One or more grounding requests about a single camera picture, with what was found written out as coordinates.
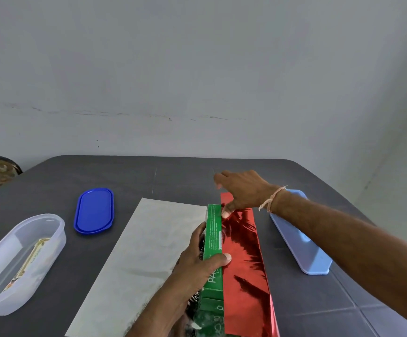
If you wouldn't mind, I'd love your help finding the person's left hand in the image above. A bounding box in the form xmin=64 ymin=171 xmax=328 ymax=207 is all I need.
xmin=164 ymin=221 xmax=232 ymax=299

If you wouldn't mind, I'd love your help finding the person's right hand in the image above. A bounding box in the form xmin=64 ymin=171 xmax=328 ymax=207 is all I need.
xmin=213 ymin=170 xmax=278 ymax=220

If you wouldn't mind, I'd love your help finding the red shiny wrapping paper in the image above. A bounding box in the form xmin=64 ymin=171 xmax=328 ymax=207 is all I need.
xmin=187 ymin=192 xmax=281 ymax=337

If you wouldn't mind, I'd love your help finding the long green cardboard box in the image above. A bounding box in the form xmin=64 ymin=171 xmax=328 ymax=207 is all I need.
xmin=201 ymin=204 xmax=225 ymax=317

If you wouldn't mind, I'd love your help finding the person's right forearm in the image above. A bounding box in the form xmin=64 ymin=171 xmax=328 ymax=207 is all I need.
xmin=269 ymin=189 xmax=407 ymax=334

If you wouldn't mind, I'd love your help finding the person's left forearm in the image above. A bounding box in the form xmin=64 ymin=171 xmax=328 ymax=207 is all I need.
xmin=125 ymin=280 xmax=204 ymax=337

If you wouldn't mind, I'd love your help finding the white paper sheet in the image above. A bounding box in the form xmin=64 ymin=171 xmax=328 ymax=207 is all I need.
xmin=64 ymin=197 xmax=209 ymax=337

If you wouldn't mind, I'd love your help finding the light blue plastic container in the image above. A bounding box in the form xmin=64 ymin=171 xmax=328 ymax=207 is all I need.
xmin=269 ymin=189 xmax=333 ymax=276

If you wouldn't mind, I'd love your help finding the blue oval plastic lid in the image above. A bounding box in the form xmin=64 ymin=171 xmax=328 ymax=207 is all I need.
xmin=73 ymin=187 xmax=115 ymax=236

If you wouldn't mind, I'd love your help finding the printed paper card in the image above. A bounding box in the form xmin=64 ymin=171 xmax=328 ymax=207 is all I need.
xmin=2 ymin=237 xmax=51 ymax=292

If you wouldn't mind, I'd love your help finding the pale thread wrist bracelet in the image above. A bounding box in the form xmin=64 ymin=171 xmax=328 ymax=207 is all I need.
xmin=258 ymin=185 xmax=288 ymax=213

